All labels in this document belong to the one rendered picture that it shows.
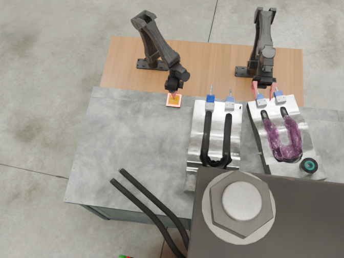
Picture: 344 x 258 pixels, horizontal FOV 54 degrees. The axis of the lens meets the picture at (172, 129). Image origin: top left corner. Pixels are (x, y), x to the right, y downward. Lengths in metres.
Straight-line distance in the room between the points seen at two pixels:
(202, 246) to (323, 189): 0.21
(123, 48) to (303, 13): 1.93
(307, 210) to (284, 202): 0.04
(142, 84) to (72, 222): 1.22
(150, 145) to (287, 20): 2.06
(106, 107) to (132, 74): 0.26
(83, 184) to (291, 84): 1.31
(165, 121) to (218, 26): 1.60
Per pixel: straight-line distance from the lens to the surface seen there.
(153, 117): 1.93
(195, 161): 1.69
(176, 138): 1.87
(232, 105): 1.84
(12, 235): 2.88
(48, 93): 3.17
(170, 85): 1.77
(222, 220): 0.51
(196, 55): 2.14
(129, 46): 2.22
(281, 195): 0.57
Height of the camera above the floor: 2.54
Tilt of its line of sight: 67 degrees down
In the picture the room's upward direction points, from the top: 8 degrees counter-clockwise
